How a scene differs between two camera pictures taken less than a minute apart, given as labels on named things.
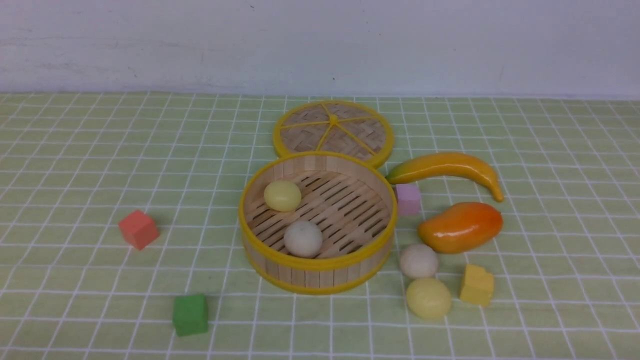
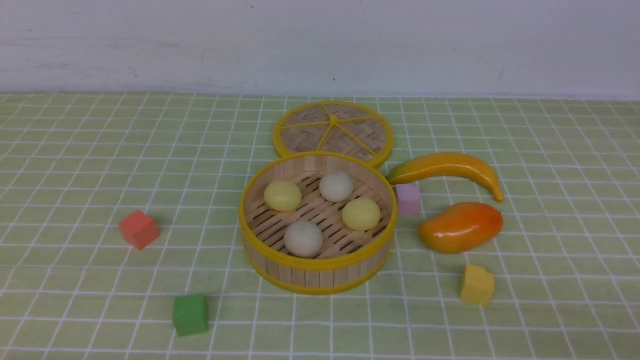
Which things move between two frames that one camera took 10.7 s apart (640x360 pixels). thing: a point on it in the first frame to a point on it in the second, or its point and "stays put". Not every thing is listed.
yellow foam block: [477, 286] stays put
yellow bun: [428, 298] to [361, 214]
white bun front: [303, 239] stays put
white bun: [418, 260] to [336, 186]
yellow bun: [282, 196] stays put
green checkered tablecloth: [121, 236] stays put
